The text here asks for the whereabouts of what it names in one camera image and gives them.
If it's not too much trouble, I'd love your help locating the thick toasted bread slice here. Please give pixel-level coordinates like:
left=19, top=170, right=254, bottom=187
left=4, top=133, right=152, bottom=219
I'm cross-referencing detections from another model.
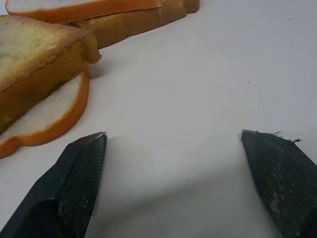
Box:
left=63, top=0, right=201, bottom=50
left=0, top=14, right=103, bottom=134

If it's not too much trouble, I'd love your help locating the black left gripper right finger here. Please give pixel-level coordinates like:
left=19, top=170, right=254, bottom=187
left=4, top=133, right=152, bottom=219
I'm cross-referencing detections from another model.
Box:
left=240, top=129, right=317, bottom=238

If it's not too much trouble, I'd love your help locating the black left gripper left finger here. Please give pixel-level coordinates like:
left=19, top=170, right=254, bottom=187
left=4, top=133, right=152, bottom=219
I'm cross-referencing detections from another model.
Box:
left=0, top=131, right=108, bottom=238

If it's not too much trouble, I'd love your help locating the thin orange-crust bread slice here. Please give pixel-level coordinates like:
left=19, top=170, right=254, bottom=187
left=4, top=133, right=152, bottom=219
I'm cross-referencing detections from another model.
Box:
left=0, top=68, right=90, bottom=159
left=4, top=0, right=163, bottom=24

